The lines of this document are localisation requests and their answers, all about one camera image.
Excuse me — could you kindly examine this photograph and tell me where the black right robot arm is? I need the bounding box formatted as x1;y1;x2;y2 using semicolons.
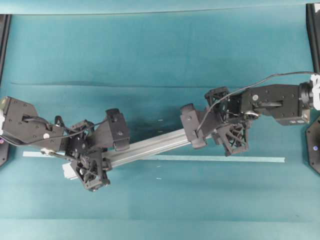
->
204;74;320;156

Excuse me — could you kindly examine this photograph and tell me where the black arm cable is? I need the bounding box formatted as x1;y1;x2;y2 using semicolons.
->
4;114;109;147
196;71;316;132

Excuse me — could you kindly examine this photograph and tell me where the teal table mat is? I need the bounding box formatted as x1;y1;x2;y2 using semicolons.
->
0;0;320;240

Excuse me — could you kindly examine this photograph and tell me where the black left frame post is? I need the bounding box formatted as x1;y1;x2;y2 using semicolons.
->
0;14;12;80

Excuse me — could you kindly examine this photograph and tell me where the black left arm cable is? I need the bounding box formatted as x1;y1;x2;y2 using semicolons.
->
4;114;109;147

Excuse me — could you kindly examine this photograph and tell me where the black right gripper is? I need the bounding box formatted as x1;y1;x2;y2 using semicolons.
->
199;86;252;157

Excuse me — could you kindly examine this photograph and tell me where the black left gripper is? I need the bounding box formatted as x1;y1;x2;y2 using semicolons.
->
54;108;130;192

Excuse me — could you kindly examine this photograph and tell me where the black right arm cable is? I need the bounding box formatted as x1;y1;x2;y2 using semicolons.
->
196;71;316;132

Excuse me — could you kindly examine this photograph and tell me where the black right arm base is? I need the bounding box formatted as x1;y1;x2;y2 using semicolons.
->
305;117;320;175

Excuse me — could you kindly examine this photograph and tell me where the black frame post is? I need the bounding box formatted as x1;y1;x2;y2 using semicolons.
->
306;2;320;73
0;14;12;80

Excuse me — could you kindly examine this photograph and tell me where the black right frame post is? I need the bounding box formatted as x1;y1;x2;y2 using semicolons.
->
306;2;320;73

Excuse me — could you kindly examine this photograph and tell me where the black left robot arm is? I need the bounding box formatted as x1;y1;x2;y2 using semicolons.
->
0;96;130;192

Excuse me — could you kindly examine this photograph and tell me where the silver aluminium extrusion rail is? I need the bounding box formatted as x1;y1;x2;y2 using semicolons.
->
61;127;191;180

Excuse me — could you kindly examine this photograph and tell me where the light blue tape strip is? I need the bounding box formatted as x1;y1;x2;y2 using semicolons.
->
22;151;287;164

